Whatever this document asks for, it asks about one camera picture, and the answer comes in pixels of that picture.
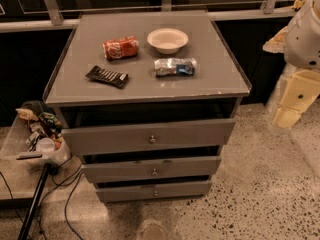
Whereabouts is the white paper bowl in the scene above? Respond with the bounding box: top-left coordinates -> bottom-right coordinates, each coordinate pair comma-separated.
147,28 -> 189,54

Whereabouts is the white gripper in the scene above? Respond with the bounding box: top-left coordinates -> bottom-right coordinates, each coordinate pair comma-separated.
273,69 -> 320,128

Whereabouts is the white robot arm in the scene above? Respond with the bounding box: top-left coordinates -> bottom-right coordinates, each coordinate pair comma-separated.
263,0 -> 320,128

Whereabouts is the crushed orange soda can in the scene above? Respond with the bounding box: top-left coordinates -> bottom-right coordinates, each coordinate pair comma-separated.
103,36 -> 139,60

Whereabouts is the yellow object on ledge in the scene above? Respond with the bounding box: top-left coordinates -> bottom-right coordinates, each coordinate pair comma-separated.
292,0 -> 307,11

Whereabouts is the grey metal railing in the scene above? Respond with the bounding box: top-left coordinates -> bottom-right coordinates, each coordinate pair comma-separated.
0,0 -> 297,33

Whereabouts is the black striped snack bar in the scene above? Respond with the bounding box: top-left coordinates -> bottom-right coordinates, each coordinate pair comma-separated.
86,66 -> 129,89

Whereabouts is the grey drawer cabinet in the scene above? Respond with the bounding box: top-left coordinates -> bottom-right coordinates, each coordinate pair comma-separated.
44,13 -> 251,190

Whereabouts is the black pole stand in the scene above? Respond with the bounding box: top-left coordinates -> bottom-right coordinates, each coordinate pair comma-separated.
17,164 -> 51,240

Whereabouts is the black floor cable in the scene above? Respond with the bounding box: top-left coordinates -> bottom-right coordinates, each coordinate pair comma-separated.
0,155 -> 86,240

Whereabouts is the grey top drawer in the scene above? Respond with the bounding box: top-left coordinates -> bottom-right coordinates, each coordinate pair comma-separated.
62,119 -> 235,156

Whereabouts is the silver blue snack bag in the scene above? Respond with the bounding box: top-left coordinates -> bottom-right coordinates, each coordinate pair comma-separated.
154,58 -> 197,77

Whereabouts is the clear plastic trash bin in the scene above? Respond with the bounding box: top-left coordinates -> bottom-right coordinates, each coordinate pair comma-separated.
0,101 -> 71,169

